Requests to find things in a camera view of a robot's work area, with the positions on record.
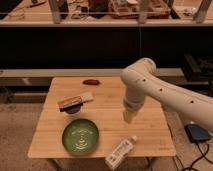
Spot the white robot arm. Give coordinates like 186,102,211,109
121,58,213,133

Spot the wooden folding table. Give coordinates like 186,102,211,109
28,77,176,158

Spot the white plastic bottle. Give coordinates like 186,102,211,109
105,135,138,170

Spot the orange and white box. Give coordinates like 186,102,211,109
58,92,93,111

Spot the green round plate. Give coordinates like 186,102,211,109
62,118,99,156

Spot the red chili pepper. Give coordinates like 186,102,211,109
83,79,100,85

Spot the dark small bowl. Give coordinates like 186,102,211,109
65,104,82,115

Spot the black power adapter box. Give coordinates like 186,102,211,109
184,124,211,143

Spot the black equipment case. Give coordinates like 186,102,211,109
181,54,213,82

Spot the long workbench shelf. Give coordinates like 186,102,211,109
0,0,213,27

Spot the black cable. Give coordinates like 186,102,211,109
173,142,213,171

